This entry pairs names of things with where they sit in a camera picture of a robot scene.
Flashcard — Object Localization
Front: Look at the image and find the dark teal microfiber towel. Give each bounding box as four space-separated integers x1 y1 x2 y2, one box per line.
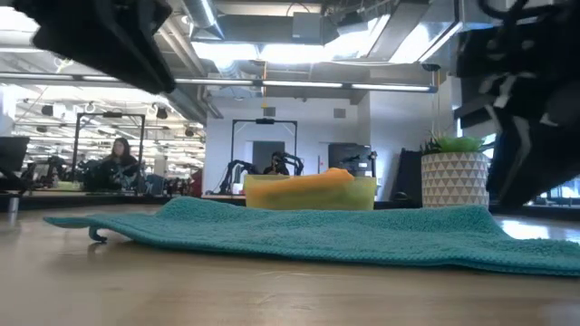
43 195 580 277

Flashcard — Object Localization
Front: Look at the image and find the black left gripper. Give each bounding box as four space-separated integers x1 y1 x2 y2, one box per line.
12 0 178 95

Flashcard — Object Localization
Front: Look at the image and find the black background gantry frame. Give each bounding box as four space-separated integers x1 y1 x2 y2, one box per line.
229 118 299 177
72 112 147 196

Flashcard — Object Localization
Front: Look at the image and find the dark background work table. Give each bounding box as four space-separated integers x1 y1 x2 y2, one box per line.
0 189 248 212

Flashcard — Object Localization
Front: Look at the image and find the yellow translucent plastic bin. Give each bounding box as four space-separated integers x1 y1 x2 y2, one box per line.
243 174 378 212

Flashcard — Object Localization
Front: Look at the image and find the black background chair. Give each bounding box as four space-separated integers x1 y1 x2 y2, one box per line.
390 148 425 203

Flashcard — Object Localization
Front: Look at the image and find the silver rectangular air duct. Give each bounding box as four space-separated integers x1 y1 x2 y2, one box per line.
324 0 463 69

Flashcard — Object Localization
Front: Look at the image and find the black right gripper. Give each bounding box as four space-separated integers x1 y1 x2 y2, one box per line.
455 8 580 210

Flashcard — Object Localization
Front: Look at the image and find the green succulent plant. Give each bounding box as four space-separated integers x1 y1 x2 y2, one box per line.
420 135 486 155

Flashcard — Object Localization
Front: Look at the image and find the orange microfiber towel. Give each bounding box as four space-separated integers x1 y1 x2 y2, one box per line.
246 167 356 198

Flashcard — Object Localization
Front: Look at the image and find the long ceiling light bar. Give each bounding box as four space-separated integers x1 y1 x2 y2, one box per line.
0 72 439 94

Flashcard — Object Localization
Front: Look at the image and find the person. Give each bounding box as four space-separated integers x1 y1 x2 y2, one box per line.
100 137 140 191
262 151 291 177

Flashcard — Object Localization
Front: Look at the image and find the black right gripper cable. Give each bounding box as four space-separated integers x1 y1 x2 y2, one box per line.
476 0 566 23

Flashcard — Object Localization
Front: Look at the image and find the black monitor on stand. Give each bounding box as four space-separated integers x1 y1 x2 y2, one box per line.
0 135 32 194

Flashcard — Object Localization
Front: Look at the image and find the white triangle-patterned plant pot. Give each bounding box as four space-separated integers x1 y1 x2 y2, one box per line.
420 151 491 209

